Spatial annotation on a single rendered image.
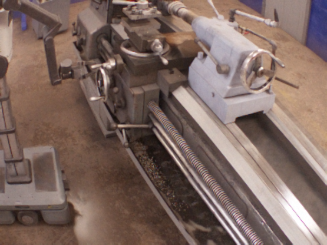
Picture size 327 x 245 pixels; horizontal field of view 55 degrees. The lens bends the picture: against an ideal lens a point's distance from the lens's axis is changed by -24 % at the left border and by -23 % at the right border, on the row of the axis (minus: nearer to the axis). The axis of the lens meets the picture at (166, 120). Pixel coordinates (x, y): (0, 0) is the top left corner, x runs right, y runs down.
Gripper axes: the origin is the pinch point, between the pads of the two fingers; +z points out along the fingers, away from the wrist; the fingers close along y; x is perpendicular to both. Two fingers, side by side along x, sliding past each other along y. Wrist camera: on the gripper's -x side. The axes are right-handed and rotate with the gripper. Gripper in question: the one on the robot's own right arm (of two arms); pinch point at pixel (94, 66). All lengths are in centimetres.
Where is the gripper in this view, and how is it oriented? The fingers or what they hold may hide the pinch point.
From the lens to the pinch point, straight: 205.1
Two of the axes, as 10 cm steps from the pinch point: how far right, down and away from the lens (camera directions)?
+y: -0.9, -9.5, -2.9
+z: 9.0, -2.0, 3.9
